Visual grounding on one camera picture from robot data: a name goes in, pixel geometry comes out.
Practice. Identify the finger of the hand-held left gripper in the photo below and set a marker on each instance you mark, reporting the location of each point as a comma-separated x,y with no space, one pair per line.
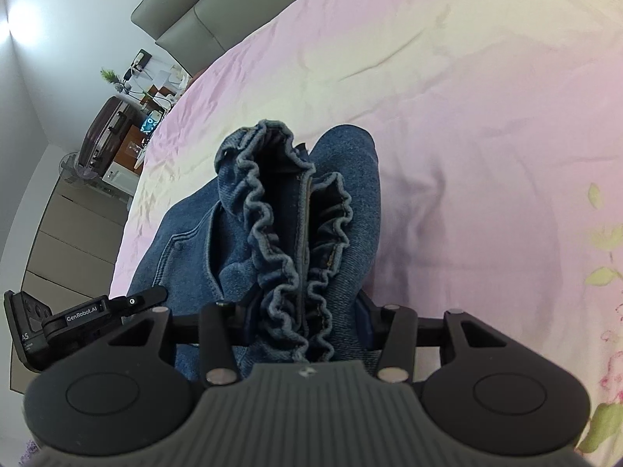
140,299

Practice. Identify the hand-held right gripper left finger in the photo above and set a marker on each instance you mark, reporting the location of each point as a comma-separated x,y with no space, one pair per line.
217,338

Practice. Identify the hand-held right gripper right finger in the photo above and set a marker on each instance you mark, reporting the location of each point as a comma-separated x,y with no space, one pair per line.
368,323

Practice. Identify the blue denim pants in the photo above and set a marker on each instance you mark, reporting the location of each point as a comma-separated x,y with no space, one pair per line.
272,233

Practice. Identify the white desk fan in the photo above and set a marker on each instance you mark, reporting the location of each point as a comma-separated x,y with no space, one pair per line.
69,168

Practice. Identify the dark hard-shell suitcase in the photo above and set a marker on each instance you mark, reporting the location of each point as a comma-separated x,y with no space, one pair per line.
104,136

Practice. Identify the wooden nightstand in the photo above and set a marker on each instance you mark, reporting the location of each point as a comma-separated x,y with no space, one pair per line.
138,126

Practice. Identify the blue patterned box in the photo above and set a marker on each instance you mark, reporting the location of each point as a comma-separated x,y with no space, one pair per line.
151,122

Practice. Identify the pink floral bed blanket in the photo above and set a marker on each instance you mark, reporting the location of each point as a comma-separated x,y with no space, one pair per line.
462,131

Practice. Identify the small green plant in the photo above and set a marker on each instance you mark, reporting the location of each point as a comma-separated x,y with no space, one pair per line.
110,78

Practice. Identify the white papers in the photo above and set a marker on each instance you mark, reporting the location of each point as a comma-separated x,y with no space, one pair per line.
170,78

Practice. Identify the grey upholstered headboard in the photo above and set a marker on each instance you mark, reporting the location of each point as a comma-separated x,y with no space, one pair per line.
204,9

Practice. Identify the wall power strip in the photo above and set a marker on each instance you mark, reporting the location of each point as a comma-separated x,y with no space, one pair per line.
138,62

